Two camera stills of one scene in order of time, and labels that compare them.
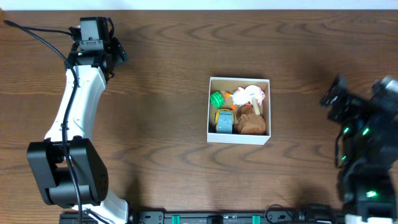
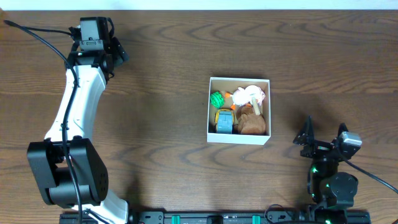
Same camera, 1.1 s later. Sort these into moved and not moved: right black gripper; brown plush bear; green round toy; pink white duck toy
Moved: right black gripper
Not moved: green round toy; pink white duck toy; brown plush bear
